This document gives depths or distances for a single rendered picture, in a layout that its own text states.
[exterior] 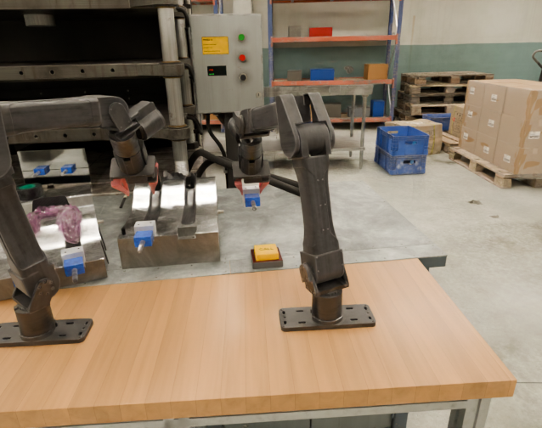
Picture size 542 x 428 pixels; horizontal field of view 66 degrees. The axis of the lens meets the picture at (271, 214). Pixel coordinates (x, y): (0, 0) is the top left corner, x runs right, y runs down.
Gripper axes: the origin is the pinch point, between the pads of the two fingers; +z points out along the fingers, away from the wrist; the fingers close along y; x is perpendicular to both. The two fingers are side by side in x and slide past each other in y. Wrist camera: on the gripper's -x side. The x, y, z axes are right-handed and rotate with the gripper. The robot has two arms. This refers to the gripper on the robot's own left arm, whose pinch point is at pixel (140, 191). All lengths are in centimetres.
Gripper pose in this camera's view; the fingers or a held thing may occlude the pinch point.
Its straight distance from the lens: 110.6
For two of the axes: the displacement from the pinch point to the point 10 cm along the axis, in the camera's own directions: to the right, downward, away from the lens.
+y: -9.9, 0.8, -1.1
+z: -0.4, 6.1, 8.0
